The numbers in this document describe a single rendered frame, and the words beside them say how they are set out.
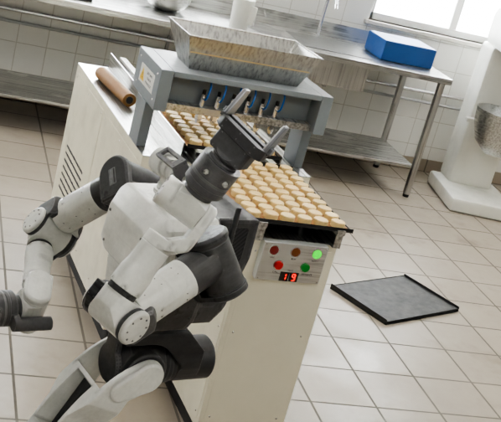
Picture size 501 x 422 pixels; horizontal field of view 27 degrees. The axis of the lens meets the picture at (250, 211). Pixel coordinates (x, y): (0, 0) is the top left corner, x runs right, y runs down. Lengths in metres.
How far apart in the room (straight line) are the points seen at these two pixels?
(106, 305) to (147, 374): 0.49
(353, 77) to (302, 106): 2.90
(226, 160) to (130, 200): 0.47
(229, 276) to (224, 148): 0.35
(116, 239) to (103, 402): 0.39
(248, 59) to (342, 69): 3.06
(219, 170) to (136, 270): 0.26
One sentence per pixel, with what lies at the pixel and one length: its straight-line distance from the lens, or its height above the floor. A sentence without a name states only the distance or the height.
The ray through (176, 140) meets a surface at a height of 0.89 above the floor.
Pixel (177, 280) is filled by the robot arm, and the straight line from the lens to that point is 2.19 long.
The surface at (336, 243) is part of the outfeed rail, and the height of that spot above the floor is 0.86.
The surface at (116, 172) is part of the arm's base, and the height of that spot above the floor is 1.21.
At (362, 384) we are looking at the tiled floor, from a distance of 4.62.
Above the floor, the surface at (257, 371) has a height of 0.33.
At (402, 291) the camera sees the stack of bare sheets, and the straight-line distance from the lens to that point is 5.70.
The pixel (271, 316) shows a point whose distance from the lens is 3.63.
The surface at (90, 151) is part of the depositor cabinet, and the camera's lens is 4.74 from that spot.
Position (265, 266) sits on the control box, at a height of 0.75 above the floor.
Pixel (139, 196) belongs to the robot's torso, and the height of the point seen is 1.22.
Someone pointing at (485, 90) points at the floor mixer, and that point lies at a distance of 7.68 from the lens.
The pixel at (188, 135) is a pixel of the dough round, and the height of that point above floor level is 0.92.
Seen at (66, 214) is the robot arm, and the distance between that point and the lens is 2.71.
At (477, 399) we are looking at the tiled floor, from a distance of 4.86.
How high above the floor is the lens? 2.04
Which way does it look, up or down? 19 degrees down
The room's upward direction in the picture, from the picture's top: 15 degrees clockwise
